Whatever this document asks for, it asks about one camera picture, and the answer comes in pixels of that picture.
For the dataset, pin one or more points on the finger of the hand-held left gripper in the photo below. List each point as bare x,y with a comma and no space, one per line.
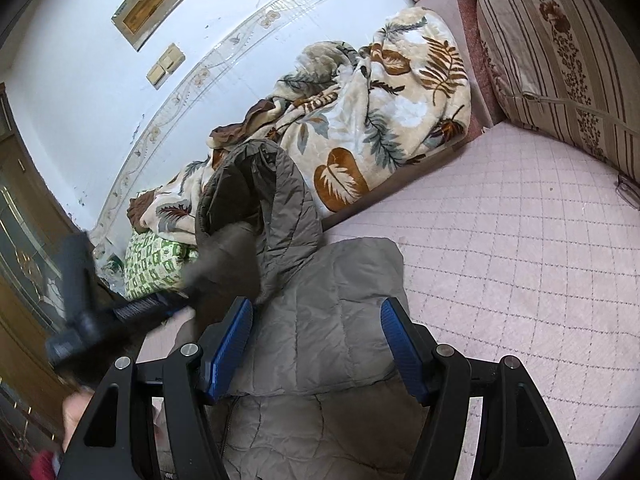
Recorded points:
145,309

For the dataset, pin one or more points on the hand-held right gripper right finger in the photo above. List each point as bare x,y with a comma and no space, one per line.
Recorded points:
400,345

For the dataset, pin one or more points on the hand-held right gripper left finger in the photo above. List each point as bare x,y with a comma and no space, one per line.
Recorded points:
230,347

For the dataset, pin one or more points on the grey quilted down jacket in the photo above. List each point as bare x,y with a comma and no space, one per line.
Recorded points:
325,320

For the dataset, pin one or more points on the person's left forearm red sleeve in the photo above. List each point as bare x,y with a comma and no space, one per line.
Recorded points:
45,467

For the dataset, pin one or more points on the person's left hand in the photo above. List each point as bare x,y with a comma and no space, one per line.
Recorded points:
75,415

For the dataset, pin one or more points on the green white patterned pillow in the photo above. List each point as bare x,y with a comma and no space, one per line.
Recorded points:
150,265

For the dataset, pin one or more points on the pink quilted bed sheet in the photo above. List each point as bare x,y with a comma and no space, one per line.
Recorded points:
500,260

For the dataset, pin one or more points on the leaf printed fleece blanket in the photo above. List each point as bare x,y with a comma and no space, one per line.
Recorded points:
390,110

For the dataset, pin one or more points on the eyeglasses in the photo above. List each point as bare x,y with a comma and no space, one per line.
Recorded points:
622,183

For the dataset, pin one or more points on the striped floral cushion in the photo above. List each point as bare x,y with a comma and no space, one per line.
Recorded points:
550,60

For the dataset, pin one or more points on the beige wall switch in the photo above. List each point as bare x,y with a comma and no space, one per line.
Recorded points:
172,57
157,76

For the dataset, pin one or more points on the framed wall panel box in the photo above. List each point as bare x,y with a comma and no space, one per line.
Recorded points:
150,5

